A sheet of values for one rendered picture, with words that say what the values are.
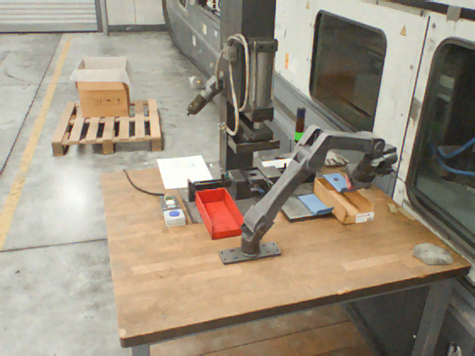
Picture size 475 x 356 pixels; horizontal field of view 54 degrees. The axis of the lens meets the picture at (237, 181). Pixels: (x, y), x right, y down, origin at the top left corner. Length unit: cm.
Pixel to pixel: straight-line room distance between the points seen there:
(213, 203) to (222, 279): 45
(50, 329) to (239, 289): 149
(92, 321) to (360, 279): 161
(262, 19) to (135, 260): 94
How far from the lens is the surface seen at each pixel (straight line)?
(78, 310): 277
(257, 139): 174
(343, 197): 192
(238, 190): 182
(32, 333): 271
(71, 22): 1088
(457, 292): 186
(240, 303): 136
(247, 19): 172
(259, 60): 167
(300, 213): 174
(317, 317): 235
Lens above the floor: 181
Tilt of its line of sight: 27 degrees down
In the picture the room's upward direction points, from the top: 2 degrees clockwise
